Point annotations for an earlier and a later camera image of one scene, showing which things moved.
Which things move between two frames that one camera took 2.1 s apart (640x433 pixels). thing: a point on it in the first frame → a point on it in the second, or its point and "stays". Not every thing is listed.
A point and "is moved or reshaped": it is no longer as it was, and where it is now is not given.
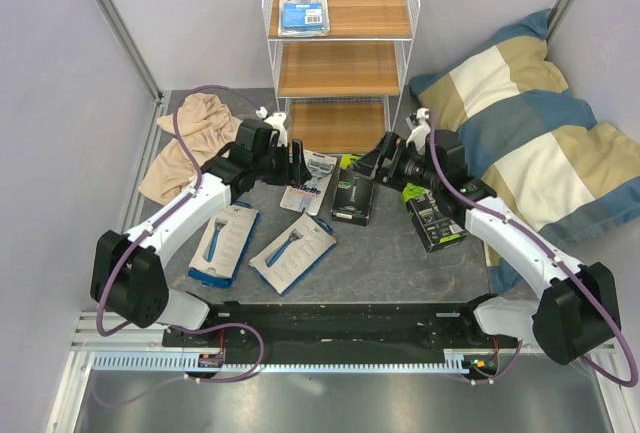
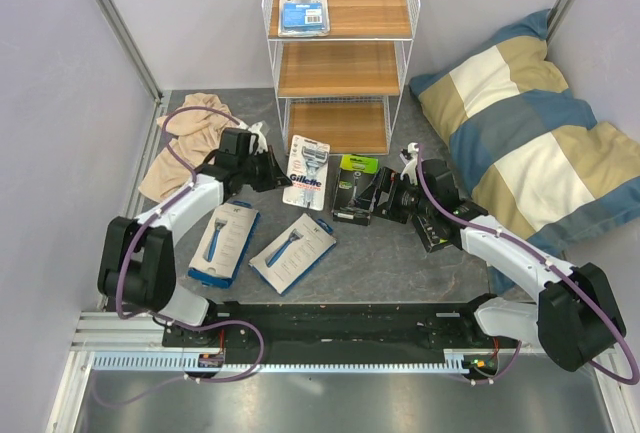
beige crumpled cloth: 208,130 stays
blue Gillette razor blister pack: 303,8 stays
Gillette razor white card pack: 307,197 is moved or reshaped
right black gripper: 392,147 → 389,183
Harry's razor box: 289,259 stays
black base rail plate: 251,328 stays
